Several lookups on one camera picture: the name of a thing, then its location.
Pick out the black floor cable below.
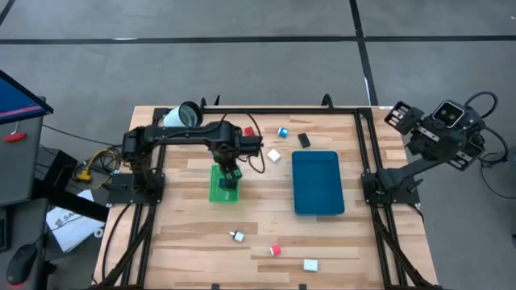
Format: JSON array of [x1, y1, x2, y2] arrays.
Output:
[[478, 160, 516, 201]]

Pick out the green plastic basket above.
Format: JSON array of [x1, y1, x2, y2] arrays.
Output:
[[208, 164, 240, 205]]

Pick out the blue plastic tray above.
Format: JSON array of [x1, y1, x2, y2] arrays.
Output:
[[291, 150, 347, 216]]

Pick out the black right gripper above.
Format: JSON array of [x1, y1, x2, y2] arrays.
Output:
[[384, 101, 486, 172]]

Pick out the black floor box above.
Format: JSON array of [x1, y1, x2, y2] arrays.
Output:
[[38, 147, 80, 190]]

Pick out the black slanted floor bar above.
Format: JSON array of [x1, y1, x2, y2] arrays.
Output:
[[31, 179, 110, 222]]

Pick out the black cable bundle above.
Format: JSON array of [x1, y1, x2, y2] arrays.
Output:
[[100, 201, 156, 289], [372, 204, 439, 289]]

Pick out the black computer mouse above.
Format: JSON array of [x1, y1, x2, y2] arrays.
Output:
[[6, 243, 40, 286]]

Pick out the red cabinet handle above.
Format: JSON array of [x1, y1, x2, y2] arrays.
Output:
[[2, 131, 27, 144]]

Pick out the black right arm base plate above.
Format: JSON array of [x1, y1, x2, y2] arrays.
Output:
[[361, 171, 421, 205]]

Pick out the yellow cable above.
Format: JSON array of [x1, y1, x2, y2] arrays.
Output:
[[74, 148, 120, 183]]

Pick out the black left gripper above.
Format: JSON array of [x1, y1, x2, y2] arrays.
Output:
[[210, 143, 246, 182]]

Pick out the grey cabinet with blue top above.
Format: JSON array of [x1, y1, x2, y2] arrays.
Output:
[[0, 68, 54, 207]]

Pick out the white printed paper bag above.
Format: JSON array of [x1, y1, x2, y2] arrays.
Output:
[[45, 189, 106, 253]]

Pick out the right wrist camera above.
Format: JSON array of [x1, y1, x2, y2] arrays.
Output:
[[431, 99, 467, 130]]

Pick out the black aluminium table frame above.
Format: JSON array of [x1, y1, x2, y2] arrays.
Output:
[[120, 105, 440, 290]]

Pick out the white cup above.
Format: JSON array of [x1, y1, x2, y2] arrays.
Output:
[[162, 100, 204, 129]]

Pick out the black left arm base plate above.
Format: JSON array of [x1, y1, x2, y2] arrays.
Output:
[[106, 172, 165, 205]]

